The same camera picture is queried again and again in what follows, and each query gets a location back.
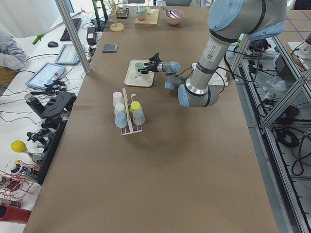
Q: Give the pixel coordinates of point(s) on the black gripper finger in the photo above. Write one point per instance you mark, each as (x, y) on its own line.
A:
(155, 58)
(146, 69)

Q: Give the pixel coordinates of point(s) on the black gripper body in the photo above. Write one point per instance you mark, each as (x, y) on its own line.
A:
(153, 67)

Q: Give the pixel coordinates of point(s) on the mint green plastic cup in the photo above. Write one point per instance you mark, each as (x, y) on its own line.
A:
(138, 67)

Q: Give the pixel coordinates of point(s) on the cream rabbit serving tray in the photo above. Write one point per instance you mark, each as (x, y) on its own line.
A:
(132, 79)

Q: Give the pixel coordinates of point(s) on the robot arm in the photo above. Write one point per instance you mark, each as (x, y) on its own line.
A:
(227, 20)

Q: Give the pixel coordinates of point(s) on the yellow plastic cup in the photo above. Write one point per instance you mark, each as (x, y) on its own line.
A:
(135, 105)

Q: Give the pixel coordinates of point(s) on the pink plastic cup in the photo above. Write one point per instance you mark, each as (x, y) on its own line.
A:
(117, 97)

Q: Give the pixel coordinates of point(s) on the cream white plastic cup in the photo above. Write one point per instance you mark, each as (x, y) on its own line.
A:
(119, 107)

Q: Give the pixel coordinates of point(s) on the grey plastic cup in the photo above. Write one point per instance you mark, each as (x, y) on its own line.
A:
(138, 117)

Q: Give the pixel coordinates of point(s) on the light blue plastic cup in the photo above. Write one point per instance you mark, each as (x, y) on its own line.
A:
(121, 120)

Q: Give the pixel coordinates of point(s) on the wooden cutting board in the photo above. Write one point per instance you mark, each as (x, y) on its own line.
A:
(150, 19)

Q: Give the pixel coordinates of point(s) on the pink bowl with ice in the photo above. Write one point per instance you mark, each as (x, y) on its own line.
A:
(174, 21)

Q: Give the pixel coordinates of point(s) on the folded grey cloth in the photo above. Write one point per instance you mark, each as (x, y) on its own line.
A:
(110, 48)

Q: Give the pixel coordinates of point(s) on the metal ice scoop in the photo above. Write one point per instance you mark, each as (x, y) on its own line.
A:
(170, 13)

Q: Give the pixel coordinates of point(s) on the stacked mint green bowls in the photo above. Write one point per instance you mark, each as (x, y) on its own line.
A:
(140, 12)

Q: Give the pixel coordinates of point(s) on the wooden mug tree stand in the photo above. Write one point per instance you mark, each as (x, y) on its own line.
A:
(116, 26)

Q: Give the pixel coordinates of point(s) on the blue teach pendant far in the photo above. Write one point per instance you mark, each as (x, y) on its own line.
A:
(67, 56)

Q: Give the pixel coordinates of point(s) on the blue teach pendant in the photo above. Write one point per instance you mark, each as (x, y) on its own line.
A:
(67, 56)
(46, 75)

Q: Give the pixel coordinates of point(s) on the blue teach pendant near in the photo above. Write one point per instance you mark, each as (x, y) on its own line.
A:
(46, 75)

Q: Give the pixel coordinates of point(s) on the black computer mouse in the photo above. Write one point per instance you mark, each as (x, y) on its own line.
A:
(52, 44)

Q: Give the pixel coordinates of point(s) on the black metal stand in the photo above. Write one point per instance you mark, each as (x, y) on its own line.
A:
(52, 115)

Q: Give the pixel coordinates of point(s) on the black water bottle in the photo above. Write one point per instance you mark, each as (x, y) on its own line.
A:
(34, 104)

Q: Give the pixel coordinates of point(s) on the yellow lemon toy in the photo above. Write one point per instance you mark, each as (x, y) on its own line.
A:
(18, 146)

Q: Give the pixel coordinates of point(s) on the white wire cup rack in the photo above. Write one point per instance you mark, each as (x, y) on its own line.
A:
(129, 128)

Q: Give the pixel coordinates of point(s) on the aluminium frame post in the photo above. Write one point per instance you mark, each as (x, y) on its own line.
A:
(64, 12)

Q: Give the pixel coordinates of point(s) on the copper wire bottle rack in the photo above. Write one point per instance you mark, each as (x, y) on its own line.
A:
(18, 184)

